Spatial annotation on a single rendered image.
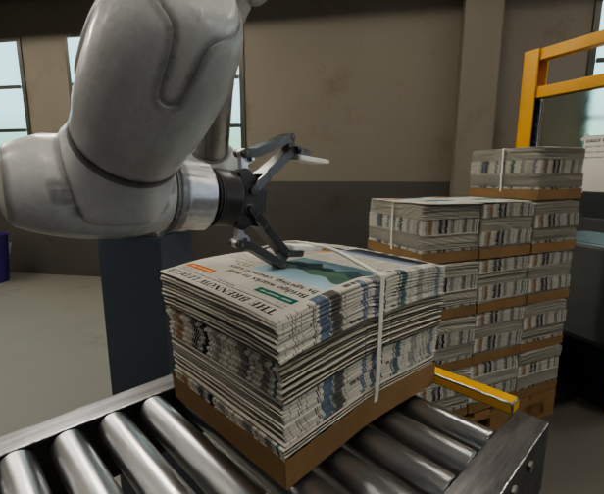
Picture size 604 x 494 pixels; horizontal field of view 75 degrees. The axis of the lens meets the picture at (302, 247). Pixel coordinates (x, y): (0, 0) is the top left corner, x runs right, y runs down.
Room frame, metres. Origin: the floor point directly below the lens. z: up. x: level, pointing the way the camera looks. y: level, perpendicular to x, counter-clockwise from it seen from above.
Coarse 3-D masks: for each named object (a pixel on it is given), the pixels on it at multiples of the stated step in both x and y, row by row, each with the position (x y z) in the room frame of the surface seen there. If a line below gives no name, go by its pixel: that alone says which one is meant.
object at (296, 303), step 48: (192, 288) 0.53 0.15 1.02; (240, 288) 0.50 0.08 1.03; (288, 288) 0.49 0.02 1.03; (336, 288) 0.48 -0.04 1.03; (192, 336) 0.56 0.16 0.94; (240, 336) 0.45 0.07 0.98; (288, 336) 0.41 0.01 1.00; (336, 336) 0.47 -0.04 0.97; (192, 384) 0.57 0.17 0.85; (240, 384) 0.47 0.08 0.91; (288, 384) 0.42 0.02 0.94; (336, 384) 0.48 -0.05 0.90; (288, 432) 0.42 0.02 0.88
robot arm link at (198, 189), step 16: (192, 160) 0.48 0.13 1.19; (192, 176) 0.45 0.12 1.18; (208, 176) 0.47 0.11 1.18; (192, 192) 0.45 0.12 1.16; (208, 192) 0.46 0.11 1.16; (176, 208) 0.44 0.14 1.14; (192, 208) 0.45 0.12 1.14; (208, 208) 0.46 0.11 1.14; (176, 224) 0.45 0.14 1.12; (192, 224) 0.46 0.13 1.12; (208, 224) 0.48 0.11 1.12
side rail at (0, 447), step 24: (144, 384) 0.66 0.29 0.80; (168, 384) 0.66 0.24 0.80; (96, 408) 0.59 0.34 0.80; (120, 408) 0.59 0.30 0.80; (24, 432) 0.52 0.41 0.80; (48, 432) 0.52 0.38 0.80; (96, 432) 0.56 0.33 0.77; (144, 432) 0.61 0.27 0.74; (0, 456) 0.48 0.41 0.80; (48, 456) 0.51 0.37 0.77; (48, 480) 0.51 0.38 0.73
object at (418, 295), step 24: (384, 264) 0.63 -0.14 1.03; (408, 264) 0.64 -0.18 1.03; (432, 264) 0.66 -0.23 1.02; (408, 288) 0.59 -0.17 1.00; (432, 288) 0.64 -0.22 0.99; (408, 312) 0.59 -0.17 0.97; (432, 312) 0.65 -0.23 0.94; (408, 336) 0.59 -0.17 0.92; (432, 336) 0.66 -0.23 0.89; (408, 360) 0.61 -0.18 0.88; (432, 360) 0.66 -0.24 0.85
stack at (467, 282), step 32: (512, 256) 1.64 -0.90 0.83; (448, 288) 1.50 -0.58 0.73; (480, 288) 1.56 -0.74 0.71; (512, 288) 1.64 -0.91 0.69; (448, 320) 1.50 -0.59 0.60; (480, 320) 1.57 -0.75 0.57; (512, 320) 1.65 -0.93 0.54; (448, 352) 1.50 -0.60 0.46; (480, 352) 1.57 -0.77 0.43; (512, 384) 1.65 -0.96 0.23; (480, 416) 1.58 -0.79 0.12
